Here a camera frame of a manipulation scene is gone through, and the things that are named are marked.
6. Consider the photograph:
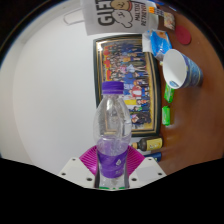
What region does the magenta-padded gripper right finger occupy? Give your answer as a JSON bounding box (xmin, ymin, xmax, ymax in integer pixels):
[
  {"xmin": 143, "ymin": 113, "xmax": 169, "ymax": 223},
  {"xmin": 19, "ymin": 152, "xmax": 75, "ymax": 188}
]
[{"xmin": 124, "ymin": 146, "xmax": 167, "ymax": 189}]

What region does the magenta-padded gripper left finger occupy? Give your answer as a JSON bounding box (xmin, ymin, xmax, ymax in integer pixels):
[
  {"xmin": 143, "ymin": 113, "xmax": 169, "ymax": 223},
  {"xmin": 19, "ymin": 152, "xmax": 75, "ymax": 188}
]
[{"xmin": 57, "ymin": 146, "xmax": 101, "ymax": 189}]

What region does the clear purple-label water bottle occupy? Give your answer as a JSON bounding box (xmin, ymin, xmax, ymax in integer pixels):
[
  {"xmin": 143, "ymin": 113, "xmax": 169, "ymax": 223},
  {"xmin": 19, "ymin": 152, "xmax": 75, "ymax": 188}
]
[{"xmin": 92, "ymin": 80, "xmax": 133, "ymax": 190}]

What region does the dark blue pump bottle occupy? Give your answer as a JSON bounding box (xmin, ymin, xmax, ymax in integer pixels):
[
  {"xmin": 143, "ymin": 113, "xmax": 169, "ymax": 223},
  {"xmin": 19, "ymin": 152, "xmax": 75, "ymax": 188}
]
[{"xmin": 145, "ymin": 151, "xmax": 163, "ymax": 163}]

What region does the dark bottle with yellow label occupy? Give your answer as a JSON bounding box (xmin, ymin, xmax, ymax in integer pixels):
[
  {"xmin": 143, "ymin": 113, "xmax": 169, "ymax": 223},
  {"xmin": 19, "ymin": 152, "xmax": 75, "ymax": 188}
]
[{"xmin": 130, "ymin": 136, "xmax": 164, "ymax": 152}]

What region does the framed group photo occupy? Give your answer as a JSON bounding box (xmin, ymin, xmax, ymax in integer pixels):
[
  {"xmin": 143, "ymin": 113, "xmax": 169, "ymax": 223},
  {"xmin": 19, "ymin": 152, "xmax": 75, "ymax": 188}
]
[{"xmin": 92, "ymin": 34, "xmax": 164, "ymax": 138}]

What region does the blue patterned paper cup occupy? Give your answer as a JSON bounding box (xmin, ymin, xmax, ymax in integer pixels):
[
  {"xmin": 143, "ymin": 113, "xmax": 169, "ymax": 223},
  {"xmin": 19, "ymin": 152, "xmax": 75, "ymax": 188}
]
[{"xmin": 161, "ymin": 48, "xmax": 205, "ymax": 91}]

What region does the flat round red coaster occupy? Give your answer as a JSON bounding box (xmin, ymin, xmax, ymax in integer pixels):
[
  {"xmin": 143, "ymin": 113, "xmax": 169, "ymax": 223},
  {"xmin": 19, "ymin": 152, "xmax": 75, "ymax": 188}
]
[{"xmin": 174, "ymin": 24, "xmax": 193, "ymax": 46}]

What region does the small flat snack pack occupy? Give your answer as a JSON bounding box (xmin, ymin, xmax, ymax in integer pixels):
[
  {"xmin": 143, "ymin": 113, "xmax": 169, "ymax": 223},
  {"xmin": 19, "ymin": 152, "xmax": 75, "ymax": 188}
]
[{"xmin": 161, "ymin": 11, "xmax": 177, "ymax": 32}]

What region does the white paper gift bag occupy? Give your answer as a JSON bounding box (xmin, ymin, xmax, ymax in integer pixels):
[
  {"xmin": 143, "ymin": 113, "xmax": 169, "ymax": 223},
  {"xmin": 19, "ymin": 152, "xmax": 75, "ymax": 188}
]
[{"xmin": 64, "ymin": 0, "xmax": 160, "ymax": 36}]

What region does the colourful puzzle cube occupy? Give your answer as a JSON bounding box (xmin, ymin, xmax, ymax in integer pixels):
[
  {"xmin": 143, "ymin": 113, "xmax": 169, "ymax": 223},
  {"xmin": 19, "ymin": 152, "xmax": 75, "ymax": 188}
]
[{"xmin": 147, "ymin": 5, "xmax": 165, "ymax": 16}]

